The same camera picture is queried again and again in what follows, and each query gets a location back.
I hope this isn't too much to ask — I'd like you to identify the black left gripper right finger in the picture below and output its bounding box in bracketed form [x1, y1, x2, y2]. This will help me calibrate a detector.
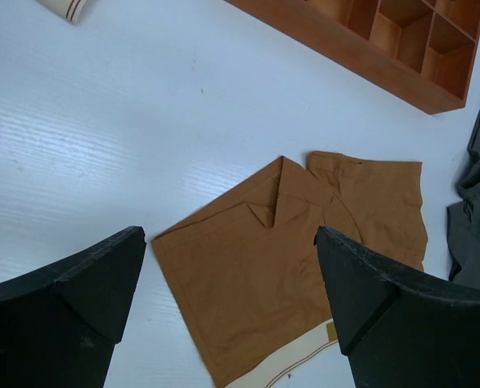
[314, 226, 480, 387]

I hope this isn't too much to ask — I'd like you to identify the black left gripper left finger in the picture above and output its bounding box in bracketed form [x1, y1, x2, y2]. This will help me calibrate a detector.
[0, 226, 146, 387]

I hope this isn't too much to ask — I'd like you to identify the brown underwear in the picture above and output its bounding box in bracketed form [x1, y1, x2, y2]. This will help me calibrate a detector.
[152, 151, 427, 387]

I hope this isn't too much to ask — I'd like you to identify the peach underwear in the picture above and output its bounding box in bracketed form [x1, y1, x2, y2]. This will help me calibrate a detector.
[36, 0, 86, 24]

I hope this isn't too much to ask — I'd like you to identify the orange compartment tray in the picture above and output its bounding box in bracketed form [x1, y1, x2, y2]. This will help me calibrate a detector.
[230, 0, 480, 115]

